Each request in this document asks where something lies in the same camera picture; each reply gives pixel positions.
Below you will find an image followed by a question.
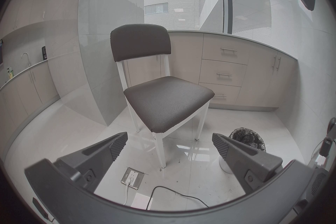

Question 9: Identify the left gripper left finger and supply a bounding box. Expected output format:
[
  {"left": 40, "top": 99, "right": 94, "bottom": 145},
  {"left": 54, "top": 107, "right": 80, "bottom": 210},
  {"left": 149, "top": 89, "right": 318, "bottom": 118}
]
[{"left": 53, "top": 132, "right": 129, "bottom": 190}]

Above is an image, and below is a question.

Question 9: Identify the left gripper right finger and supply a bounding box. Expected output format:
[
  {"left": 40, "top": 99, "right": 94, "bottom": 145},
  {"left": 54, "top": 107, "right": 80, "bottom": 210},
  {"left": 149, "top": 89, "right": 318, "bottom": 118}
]
[{"left": 212, "top": 133, "right": 284, "bottom": 191}]

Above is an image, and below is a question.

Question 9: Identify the black plastic bag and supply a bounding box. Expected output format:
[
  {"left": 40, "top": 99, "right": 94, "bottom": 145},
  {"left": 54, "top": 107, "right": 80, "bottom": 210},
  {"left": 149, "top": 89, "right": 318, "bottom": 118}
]
[{"left": 227, "top": 127, "right": 267, "bottom": 154}]

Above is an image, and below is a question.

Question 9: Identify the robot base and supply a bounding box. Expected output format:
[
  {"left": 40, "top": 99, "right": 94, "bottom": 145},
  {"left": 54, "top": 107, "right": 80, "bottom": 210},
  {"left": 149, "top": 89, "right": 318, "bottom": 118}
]
[{"left": 293, "top": 163, "right": 335, "bottom": 218}]

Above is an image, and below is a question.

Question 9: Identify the grey padded chair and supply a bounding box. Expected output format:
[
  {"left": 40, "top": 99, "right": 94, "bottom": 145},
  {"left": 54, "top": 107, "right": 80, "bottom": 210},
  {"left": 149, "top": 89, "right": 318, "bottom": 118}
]
[{"left": 110, "top": 24, "right": 215, "bottom": 169}]

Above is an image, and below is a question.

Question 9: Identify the beige cabinet with drawers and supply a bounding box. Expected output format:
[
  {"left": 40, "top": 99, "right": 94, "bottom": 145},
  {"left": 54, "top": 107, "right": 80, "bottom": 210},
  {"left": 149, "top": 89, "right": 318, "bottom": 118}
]
[{"left": 168, "top": 30, "right": 298, "bottom": 110}]

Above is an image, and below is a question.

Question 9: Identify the beige counter cabinet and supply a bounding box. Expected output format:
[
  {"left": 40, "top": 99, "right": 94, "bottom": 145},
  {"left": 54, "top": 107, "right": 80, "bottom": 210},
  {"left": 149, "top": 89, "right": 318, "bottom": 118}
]
[{"left": 0, "top": 59, "right": 61, "bottom": 139}]

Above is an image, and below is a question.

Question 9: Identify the silver tap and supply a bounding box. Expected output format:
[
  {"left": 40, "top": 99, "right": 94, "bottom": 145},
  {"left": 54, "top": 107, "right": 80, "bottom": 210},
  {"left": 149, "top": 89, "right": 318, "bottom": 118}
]
[{"left": 21, "top": 52, "right": 32, "bottom": 67}]

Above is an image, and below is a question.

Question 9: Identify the white cable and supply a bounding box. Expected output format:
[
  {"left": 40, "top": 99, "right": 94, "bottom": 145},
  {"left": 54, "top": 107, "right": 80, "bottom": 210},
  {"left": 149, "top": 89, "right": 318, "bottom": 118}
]
[{"left": 123, "top": 177, "right": 132, "bottom": 206}]

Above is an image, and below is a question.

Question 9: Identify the black cable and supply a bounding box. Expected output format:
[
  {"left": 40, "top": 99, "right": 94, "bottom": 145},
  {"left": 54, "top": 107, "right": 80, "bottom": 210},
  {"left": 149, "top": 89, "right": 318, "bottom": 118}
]
[{"left": 146, "top": 186, "right": 210, "bottom": 210}]

